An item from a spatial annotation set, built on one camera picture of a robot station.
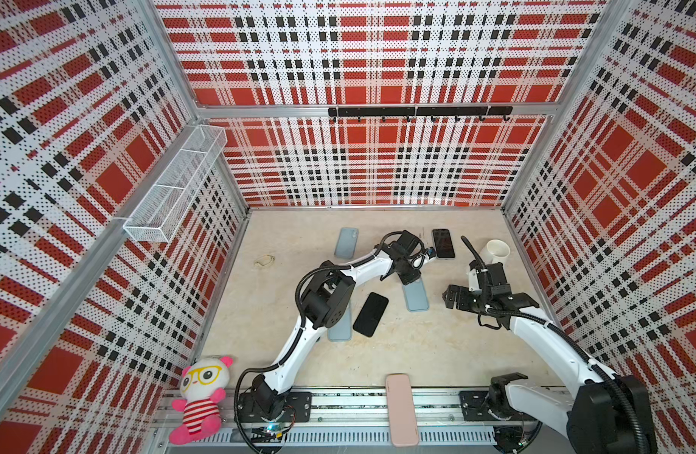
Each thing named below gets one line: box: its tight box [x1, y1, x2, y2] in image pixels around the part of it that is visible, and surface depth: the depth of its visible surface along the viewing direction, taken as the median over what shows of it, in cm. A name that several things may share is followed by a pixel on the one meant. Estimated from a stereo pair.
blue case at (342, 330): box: [327, 299, 353, 342], surface depth 90 cm
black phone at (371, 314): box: [352, 291, 389, 338], surface depth 93 cm
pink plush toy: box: [169, 356, 233, 445], surface depth 72 cm
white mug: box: [479, 239, 511, 266], surface depth 100 cm
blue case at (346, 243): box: [333, 227, 360, 260], surface depth 113 cm
